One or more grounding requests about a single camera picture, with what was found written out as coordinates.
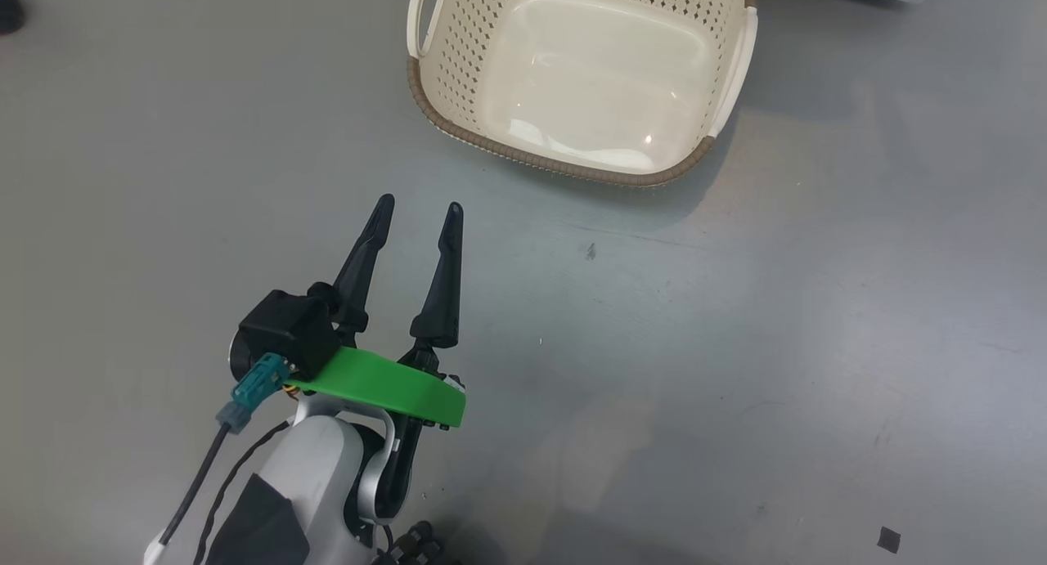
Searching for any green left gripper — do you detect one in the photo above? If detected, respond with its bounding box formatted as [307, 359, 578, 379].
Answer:
[285, 193, 468, 430]

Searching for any cream perforated laundry basket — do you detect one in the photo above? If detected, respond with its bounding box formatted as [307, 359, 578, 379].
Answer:
[406, 0, 759, 188]

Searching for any left teal plug black cable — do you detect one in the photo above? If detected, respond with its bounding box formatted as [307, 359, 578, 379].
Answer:
[146, 352, 297, 554]

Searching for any thin twisted black left cable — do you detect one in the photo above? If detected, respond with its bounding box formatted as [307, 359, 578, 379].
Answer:
[192, 420, 293, 565]

